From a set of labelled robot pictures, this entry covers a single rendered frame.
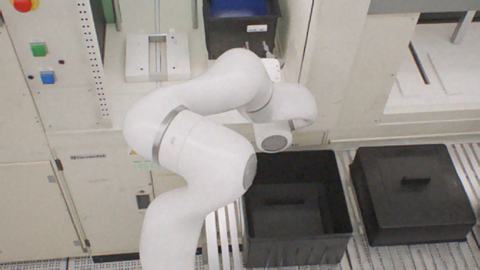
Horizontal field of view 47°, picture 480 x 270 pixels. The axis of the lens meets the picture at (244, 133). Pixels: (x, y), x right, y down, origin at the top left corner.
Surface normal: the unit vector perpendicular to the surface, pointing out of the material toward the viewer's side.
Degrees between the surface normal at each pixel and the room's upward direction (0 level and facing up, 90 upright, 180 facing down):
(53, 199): 90
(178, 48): 0
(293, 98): 33
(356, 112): 90
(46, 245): 90
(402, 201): 0
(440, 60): 0
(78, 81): 90
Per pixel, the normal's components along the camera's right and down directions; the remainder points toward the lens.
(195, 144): -0.16, -0.25
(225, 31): 0.11, 0.81
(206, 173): -0.37, 0.32
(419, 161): 0.05, -0.63
